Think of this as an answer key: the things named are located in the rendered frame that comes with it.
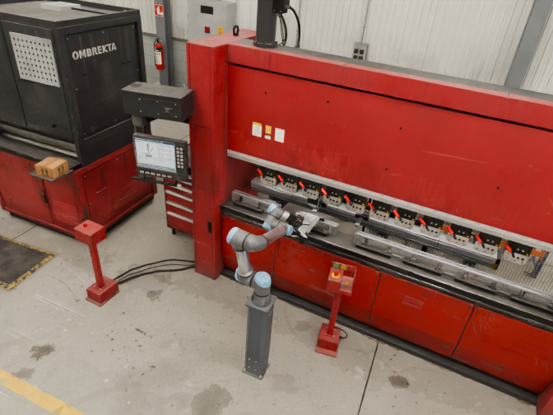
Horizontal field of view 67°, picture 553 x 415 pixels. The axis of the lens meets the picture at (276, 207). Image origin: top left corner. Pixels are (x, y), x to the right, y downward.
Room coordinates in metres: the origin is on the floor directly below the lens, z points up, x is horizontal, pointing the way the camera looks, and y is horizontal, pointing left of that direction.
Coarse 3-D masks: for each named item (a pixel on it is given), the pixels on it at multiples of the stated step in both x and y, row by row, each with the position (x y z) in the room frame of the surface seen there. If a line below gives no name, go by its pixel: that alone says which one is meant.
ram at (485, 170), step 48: (240, 96) 3.36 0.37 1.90; (288, 96) 3.19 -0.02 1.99; (336, 96) 3.03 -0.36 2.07; (384, 96) 2.90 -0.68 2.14; (240, 144) 3.36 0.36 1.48; (288, 144) 3.17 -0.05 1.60; (336, 144) 3.01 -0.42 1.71; (384, 144) 2.86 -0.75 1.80; (432, 144) 2.73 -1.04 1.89; (480, 144) 2.61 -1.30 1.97; (528, 144) 2.51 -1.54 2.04; (384, 192) 2.83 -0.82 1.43; (432, 192) 2.69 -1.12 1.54; (480, 192) 2.57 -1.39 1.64; (528, 192) 2.46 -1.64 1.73
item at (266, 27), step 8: (264, 0) 3.36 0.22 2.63; (272, 0) 3.37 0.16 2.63; (280, 0) 3.35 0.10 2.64; (288, 0) 3.46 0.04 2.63; (264, 8) 3.36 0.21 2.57; (272, 8) 3.38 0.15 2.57; (280, 8) 3.34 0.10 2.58; (288, 8) 3.36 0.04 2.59; (264, 16) 3.36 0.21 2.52; (272, 16) 3.38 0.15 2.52; (296, 16) 3.38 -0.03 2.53; (264, 24) 3.36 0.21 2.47; (272, 24) 3.38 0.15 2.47; (256, 32) 3.41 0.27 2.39; (264, 32) 3.36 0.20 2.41; (272, 32) 3.38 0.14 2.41; (256, 40) 3.40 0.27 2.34; (264, 40) 3.36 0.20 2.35; (272, 40) 3.39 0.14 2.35; (264, 48) 3.34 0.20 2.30; (272, 48) 3.36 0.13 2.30
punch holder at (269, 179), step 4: (264, 168) 3.25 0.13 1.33; (268, 168) 3.24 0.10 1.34; (264, 172) 3.25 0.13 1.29; (268, 172) 3.24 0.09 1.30; (272, 172) 3.22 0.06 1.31; (276, 172) 3.22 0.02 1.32; (268, 176) 3.24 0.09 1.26; (272, 176) 3.22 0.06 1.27; (276, 176) 3.22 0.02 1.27; (260, 180) 3.26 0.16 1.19; (264, 180) 3.25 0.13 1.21; (268, 180) 3.23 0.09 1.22; (272, 180) 3.21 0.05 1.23; (276, 180) 3.24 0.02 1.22; (268, 184) 3.23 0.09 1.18; (272, 184) 3.22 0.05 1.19; (276, 184) 3.25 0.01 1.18
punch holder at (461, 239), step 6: (450, 228) 2.61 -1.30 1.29; (456, 228) 2.60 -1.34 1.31; (462, 228) 2.58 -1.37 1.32; (468, 228) 2.56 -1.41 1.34; (450, 234) 2.60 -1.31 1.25; (456, 234) 2.59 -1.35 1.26; (462, 234) 2.57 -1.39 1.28; (468, 234) 2.56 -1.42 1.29; (450, 240) 2.60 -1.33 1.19; (456, 240) 2.58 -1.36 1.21; (462, 240) 2.57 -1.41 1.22
